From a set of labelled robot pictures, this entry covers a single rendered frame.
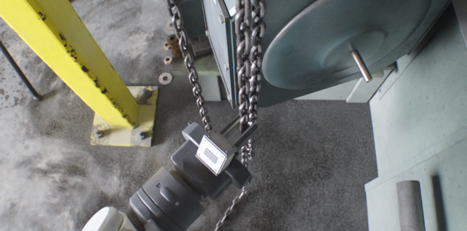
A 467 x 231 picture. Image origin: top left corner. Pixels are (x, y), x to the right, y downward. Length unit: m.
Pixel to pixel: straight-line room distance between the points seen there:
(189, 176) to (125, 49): 1.02
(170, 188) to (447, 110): 0.63
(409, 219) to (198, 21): 0.61
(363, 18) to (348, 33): 0.04
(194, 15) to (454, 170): 0.63
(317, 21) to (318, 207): 0.77
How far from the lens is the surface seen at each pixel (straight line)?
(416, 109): 0.99
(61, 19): 0.80
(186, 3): 0.75
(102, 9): 1.62
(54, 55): 0.87
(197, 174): 0.49
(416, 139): 0.99
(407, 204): 0.74
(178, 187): 0.47
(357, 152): 1.25
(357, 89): 1.21
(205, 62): 1.00
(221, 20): 0.49
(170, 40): 0.96
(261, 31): 0.39
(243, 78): 0.38
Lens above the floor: 1.15
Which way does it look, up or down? 66 degrees down
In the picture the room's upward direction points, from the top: 5 degrees counter-clockwise
